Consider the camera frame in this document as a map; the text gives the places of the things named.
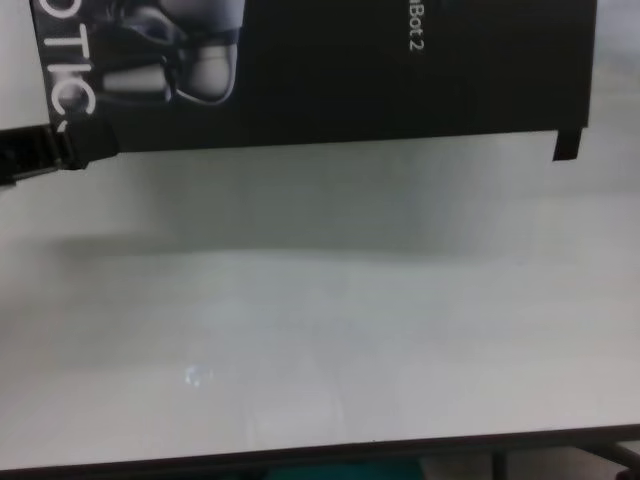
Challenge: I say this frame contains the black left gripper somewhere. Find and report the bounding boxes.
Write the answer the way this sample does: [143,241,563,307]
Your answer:
[0,116,121,188]

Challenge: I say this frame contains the black robot print poster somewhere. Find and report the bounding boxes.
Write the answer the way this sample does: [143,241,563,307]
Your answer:
[30,0,599,151]

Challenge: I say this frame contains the grey diagonal table bar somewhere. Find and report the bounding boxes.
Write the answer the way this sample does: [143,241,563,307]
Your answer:
[564,442,640,474]

